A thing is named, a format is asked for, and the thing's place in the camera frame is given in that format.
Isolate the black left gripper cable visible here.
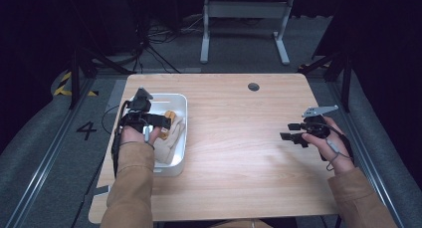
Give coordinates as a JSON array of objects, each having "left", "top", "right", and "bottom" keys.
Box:
[{"left": 111, "top": 100, "right": 132, "bottom": 179}]

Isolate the thin black floor cable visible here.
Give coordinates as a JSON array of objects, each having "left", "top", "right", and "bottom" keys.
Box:
[{"left": 101, "top": 105, "right": 119, "bottom": 135}]

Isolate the yellow black hazard tape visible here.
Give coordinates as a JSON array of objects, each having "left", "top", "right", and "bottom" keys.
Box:
[{"left": 53, "top": 71, "right": 100, "bottom": 97}]

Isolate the bundle of black floor cables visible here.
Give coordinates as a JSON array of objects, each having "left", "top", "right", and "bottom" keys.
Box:
[{"left": 132, "top": 15, "right": 207, "bottom": 74}]

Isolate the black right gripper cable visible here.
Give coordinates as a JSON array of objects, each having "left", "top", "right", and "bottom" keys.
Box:
[{"left": 326, "top": 124, "right": 355, "bottom": 164}]

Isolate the grey metal bracket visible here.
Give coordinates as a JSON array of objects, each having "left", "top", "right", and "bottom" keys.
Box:
[{"left": 84, "top": 185, "right": 111, "bottom": 203}]

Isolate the white plastic bin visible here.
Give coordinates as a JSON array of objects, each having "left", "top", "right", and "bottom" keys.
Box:
[{"left": 127, "top": 93, "right": 189, "bottom": 178}]

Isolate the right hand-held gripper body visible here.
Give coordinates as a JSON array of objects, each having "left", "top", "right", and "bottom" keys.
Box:
[{"left": 298, "top": 105, "right": 339, "bottom": 146}]

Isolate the black tripod stand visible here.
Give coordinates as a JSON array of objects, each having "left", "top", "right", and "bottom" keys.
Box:
[
  {"left": 297, "top": 50, "right": 353, "bottom": 113},
  {"left": 68, "top": 47, "right": 133, "bottom": 111}
]

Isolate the white metal table frame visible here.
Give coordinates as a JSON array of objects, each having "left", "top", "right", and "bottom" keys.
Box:
[{"left": 199, "top": 0, "right": 296, "bottom": 66}]

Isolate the person's right hand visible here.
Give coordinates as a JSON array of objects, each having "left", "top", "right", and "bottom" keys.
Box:
[{"left": 302, "top": 116, "right": 356, "bottom": 176}]

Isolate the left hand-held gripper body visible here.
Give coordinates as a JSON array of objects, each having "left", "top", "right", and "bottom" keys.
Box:
[{"left": 120, "top": 87, "right": 154, "bottom": 132}]

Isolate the person's left hand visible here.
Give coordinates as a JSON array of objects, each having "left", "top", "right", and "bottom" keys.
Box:
[{"left": 118, "top": 124, "right": 162, "bottom": 147}]

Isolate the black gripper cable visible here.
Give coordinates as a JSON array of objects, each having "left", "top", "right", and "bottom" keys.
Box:
[
  {"left": 326, "top": 124, "right": 355, "bottom": 164},
  {"left": 111, "top": 100, "right": 132, "bottom": 179}
]

